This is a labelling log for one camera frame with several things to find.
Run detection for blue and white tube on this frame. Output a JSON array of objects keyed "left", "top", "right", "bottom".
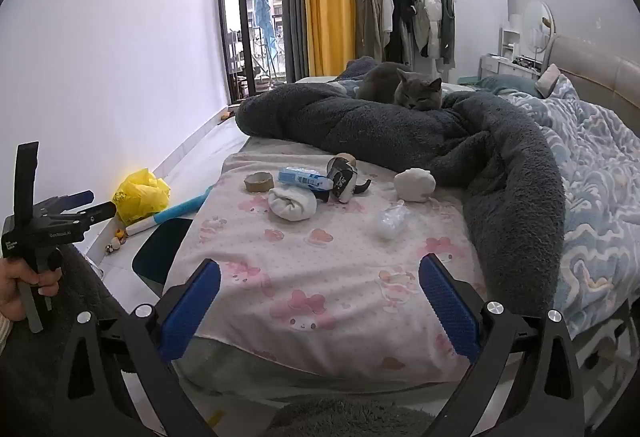
[{"left": 125, "top": 186, "right": 216, "bottom": 238}]

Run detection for grey cat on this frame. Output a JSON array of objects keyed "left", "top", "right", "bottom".
[{"left": 356, "top": 62, "right": 444, "bottom": 112}]

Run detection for dark grey fleece blanket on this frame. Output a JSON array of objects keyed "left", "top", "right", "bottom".
[{"left": 235, "top": 82, "right": 568, "bottom": 318}]

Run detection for balcony drying rack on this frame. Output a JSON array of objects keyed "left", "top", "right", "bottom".
[{"left": 227, "top": 29, "right": 282, "bottom": 94}]

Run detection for white dresser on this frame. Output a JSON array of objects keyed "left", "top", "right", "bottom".
[{"left": 480, "top": 27, "right": 547, "bottom": 80}]

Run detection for grey fleece clothing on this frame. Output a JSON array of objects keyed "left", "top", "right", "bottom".
[{"left": 45, "top": 244, "right": 436, "bottom": 437}]

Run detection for brown tape roll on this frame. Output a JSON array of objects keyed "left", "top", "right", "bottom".
[{"left": 244, "top": 171, "right": 274, "bottom": 193}]

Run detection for round white mirror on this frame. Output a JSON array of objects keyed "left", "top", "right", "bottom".
[{"left": 522, "top": 1, "right": 556, "bottom": 68}]

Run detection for yellow plastic bag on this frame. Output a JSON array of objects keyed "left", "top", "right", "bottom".
[{"left": 112, "top": 168, "right": 172, "bottom": 226}]

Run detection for blue white wrapper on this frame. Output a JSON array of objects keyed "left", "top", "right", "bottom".
[{"left": 277, "top": 166, "right": 335, "bottom": 194}]

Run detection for blue grey fleece blanket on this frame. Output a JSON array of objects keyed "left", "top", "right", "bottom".
[{"left": 336, "top": 56, "right": 401, "bottom": 90}]

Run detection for teal pillow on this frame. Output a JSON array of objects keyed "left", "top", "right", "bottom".
[{"left": 475, "top": 74, "right": 543, "bottom": 98}]

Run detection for person's left hand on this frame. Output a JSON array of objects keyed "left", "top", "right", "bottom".
[{"left": 0, "top": 257, "right": 63, "bottom": 323}]

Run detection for white sock ball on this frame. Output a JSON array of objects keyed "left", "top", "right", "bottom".
[{"left": 394, "top": 167, "right": 436, "bottom": 204}]

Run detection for beige cushion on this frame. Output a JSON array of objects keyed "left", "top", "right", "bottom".
[{"left": 537, "top": 64, "right": 562, "bottom": 98}]

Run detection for blue patterned duvet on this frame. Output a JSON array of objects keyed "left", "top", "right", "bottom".
[{"left": 440, "top": 67, "right": 640, "bottom": 333}]

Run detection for torn cardboard ring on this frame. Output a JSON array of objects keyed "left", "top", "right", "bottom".
[{"left": 326, "top": 153, "right": 361, "bottom": 204}]

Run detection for black balcony door frame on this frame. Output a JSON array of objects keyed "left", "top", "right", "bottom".
[{"left": 216, "top": 0, "right": 288, "bottom": 106}]

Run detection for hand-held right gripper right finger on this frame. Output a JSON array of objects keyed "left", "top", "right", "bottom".
[{"left": 417, "top": 253, "right": 586, "bottom": 437}]

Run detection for blue hanging garment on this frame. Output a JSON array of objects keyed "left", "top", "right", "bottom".
[{"left": 250, "top": 0, "right": 279, "bottom": 64}]

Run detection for beige bed headboard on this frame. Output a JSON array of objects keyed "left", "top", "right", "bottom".
[{"left": 542, "top": 34, "right": 640, "bottom": 138}]

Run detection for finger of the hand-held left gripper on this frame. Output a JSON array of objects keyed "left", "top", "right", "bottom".
[
  {"left": 34, "top": 190, "right": 96, "bottom": 216},
  {"left": 47, "top": 201, "right": 119, "bottom": 238}
]

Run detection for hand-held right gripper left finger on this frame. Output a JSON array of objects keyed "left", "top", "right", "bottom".
[{"left": 57, "top": 259, "right": 223, "bottom": 437}]

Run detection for white rolled sock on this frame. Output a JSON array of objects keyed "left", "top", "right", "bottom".
[{"left": 267, "top": 187, "right": 319, "bottom": 223}]

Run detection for clear plastic bag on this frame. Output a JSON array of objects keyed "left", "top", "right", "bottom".
[{"left": 375, "top": 200, "right": 416, "bottom": 241}]

